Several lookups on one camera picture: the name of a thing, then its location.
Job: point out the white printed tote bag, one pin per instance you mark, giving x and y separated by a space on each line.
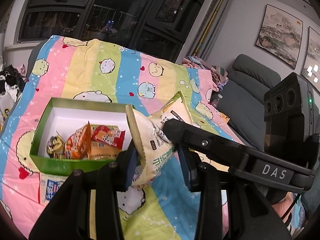
6 112

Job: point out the black and pink clothes pile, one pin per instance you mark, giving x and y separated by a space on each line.
10 80

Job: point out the grey curtain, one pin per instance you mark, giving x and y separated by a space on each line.
215 17

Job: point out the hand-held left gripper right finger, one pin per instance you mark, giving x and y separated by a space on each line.
186 168

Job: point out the large framed landscape painting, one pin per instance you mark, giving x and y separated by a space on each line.
280 35

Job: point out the small dark bottle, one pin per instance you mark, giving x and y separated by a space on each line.
217 100

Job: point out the person's right forearm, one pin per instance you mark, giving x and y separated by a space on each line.
280 208

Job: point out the orange paper card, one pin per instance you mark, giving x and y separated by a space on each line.
225 118

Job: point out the blue white snack packet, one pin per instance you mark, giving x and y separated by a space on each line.
50 188

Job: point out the grey sofa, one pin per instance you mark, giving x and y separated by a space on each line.
245 92

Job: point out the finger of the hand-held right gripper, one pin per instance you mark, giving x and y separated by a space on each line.
190 135

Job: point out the red snack packet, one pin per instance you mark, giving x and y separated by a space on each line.
107 135

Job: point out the pastel clothes pile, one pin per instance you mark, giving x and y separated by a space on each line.
200 63

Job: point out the green cardboard box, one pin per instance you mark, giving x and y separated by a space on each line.
62 166

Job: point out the pastel striped printed blanket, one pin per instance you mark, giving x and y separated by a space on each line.
100 80

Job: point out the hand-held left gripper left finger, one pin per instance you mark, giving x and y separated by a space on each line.
131 166

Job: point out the orange snack packet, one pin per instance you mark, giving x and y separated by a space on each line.
77 142

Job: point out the gold foil snack packet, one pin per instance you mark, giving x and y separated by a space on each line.
55 146

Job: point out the cream snack packet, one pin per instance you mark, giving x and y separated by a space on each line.
152 130

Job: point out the framed painting with glare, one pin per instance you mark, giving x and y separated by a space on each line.
313 55

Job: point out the grey cushion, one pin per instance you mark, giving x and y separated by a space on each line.
32 55

